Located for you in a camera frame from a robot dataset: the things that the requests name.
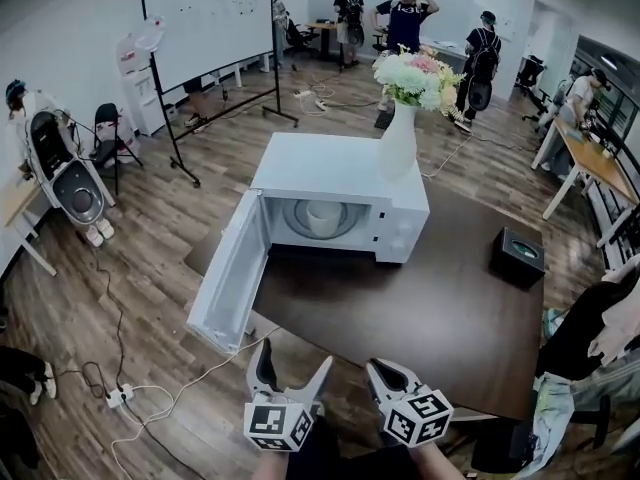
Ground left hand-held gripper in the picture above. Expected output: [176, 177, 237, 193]
[243, 337, 335, 453]

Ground black office chair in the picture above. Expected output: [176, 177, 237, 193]
[284, 17, 321, 59]
[514, 55, 551, 124]

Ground wooden desk with white legs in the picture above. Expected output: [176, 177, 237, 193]
[531, 115, 640, 249]

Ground white cable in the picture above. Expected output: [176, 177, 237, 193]
[109, 325, 281, 474]

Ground white microwave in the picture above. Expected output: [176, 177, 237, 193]
[185, 131, 431, 357]

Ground white plastic bag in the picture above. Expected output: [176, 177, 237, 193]
[135, 13, 166, 54]

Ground light wood desk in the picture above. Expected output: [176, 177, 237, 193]
[0, 177, 59, 278]

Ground whiteboard on black stand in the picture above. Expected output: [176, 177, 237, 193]
[139, 0, 301, 189]

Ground black cable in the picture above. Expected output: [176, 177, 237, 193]
[92, 245, 131, 394]

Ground grey striped garment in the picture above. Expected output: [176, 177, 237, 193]
[569, 357, 640, 412]

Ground person's left forearm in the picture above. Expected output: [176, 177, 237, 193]
[249, 446, 301, 480]

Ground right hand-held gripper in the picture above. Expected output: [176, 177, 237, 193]
[364, 357, 455, 450]

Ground black folding chair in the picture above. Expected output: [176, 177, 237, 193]
[89, 102, 144, 197]

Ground person's black trousers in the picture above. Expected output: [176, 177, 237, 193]
[299, 415, 416, 480]

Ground black tissue box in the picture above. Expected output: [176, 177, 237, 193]
[488, 226, 546, 291]

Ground white cup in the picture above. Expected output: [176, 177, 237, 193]
[305, 201, 349, 237]

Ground light blue white cloth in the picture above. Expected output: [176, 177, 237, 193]
[529, 372, 576, 469]

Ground white vase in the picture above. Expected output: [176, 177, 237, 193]
[378, 98, 420, 182]

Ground pastel artificial flower bouquet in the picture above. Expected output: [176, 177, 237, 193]
[372, 42, 469, 119]

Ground white water dispenser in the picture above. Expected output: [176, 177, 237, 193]
[117, 35, 169, 137]

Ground person's right forearm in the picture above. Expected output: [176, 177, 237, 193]
[409, 442, 471, 480]

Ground grey white backpack shell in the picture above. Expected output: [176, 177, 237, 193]
[27, 109, 109, 229]

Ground wooden pedestal table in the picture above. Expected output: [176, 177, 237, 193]
[305, 17, 341, 62]

